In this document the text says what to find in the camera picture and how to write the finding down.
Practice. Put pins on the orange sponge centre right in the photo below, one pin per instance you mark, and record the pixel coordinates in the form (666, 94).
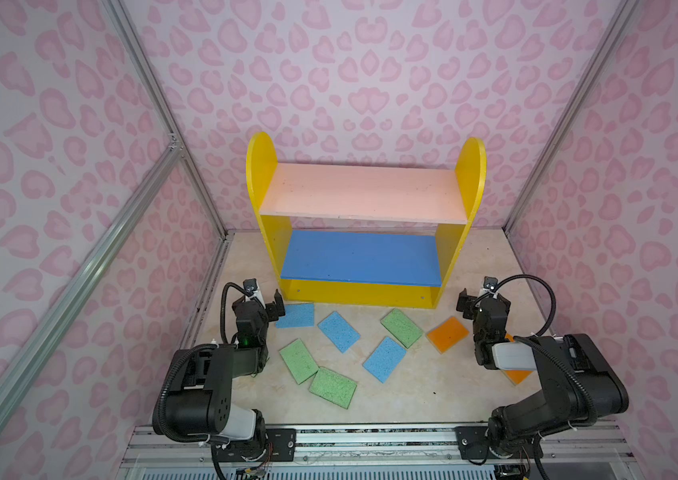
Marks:
(447, 334)

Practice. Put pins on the yellow shelf with coloured boards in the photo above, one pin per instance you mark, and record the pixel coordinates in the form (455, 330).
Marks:
(364, 268)

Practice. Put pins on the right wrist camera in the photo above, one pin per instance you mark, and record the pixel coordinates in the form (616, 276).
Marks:
(489, 286)

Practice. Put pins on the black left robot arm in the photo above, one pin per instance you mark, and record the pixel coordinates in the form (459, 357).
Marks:
(195, 402)

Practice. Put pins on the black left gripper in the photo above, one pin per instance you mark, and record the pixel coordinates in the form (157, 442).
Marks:
(257, 314)

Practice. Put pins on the blue sponge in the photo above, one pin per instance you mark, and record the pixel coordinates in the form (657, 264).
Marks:
(339, 332)
(384, 359)
(300, 315)

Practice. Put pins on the orange sponge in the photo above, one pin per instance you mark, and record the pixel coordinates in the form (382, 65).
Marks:
(518, 376)
(447, 334)

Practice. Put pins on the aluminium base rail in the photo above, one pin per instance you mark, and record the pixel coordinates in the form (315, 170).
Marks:
(387, 451)

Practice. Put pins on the left aluminium frame bars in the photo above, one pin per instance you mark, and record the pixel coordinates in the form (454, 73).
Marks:
(106, 235)

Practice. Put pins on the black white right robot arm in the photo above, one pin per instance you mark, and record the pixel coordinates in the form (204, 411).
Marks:
(577, 384)

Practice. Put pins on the blue sponge middle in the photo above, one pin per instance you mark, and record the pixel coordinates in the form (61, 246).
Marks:
(339, 332)

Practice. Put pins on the right aluminium frame bar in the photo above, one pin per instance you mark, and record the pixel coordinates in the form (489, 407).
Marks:
(625, 15)

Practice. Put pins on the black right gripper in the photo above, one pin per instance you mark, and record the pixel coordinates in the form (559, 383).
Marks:
(485, 308)

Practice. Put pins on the blue sponge front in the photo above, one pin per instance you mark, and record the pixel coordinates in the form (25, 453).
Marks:
(384, 359)

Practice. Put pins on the blue sponge far left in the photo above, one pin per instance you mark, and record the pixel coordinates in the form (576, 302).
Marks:
(300, 315)

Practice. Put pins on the orange sponge far right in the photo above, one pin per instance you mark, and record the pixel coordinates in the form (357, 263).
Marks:
(518, 376)

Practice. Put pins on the green sponge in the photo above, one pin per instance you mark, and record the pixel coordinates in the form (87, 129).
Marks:
(333, 387)
(402, 328)
(299, 361)

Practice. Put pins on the green sponge bottom front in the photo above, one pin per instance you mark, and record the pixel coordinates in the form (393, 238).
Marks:
(333, 387)

